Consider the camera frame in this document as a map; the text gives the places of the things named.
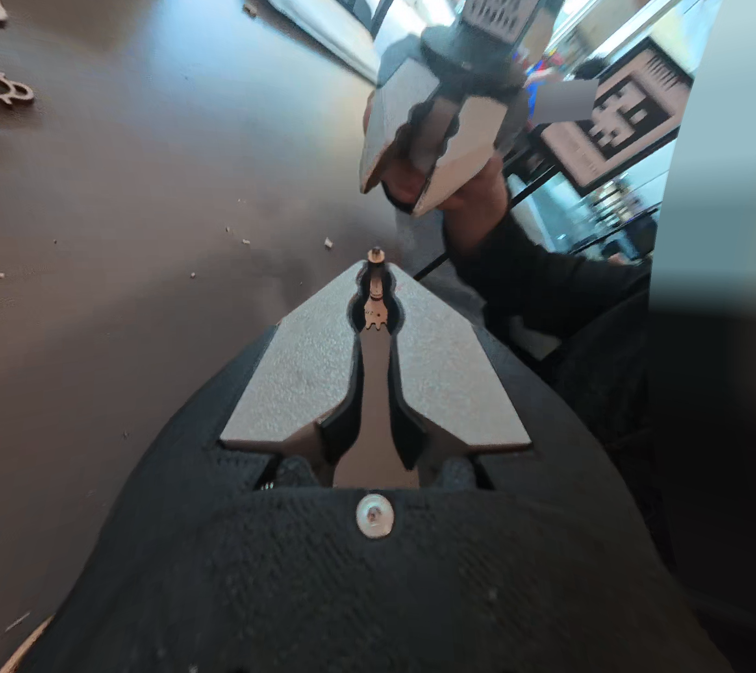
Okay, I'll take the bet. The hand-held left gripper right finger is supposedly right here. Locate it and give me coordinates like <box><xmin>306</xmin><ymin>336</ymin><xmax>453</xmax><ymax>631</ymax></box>
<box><xmin>387</xmin><ymin>261</ymin><xmax>532</xmax><ymax>482</ymax></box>

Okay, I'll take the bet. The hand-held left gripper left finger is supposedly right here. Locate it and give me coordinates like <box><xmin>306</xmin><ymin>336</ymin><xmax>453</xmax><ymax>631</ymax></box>
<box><xmin>220</xmin><ymin>261</ymin><xmax>364</xmax><ymax>486</ymax></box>

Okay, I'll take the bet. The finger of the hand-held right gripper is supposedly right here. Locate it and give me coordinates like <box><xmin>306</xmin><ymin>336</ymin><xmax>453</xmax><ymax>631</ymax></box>
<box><xmin>359</xmin><ymin>56</ymin><xmax>443</xmax><ymax>196</ymax></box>
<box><xmin>410</xmin><ymin>94</ymin><xmax>511</xmax><ymax>217</ymax></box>

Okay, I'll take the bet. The small wooden pin part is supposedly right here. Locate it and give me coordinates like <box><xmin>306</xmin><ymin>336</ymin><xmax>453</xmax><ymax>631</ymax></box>
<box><xmin>365</xmin><ymin>248</ymin><xmax>389</xmax><ymax>333</ymax></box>

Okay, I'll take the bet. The person's right forearm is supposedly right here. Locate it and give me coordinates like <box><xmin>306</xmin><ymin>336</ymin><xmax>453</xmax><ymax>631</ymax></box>
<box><xmin>443</xmin><ymin>213</ymin><xmax>656</xmax><ymax>343</ymax></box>

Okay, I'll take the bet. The person's right hand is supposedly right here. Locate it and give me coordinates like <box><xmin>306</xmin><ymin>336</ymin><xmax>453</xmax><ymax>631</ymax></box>
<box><xmin>384</xmin><ymin>153</ymin><xmax>510</xmax><ymax>256</ymax></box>

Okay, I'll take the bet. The wavy wooden sheet fragment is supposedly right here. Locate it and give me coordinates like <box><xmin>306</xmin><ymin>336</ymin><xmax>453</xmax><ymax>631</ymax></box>
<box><xmin>237</xmin><ymin>0</ymin><xmax>380</xmax><ymax>85</ymax></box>

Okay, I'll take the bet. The person's dark clothed body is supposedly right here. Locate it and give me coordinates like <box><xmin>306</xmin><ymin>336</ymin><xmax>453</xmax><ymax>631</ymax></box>
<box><xmin>484</xmin><ymin>272</ymin><xmax>674</xmax><ymax>568</ymax></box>

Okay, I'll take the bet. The black white marker board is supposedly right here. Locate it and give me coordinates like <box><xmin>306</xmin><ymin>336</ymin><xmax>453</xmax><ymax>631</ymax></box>
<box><xmin>540</xmin><ymin>38</ymin><xmax>693</xmax><ymax>197</ymax></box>

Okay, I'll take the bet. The wooden looped part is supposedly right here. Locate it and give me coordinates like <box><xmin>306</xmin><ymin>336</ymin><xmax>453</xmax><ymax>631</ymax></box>
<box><xmin>0</xmin><ymin>72</ymin><xmax>36</xmax><ymax>108</ymax></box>

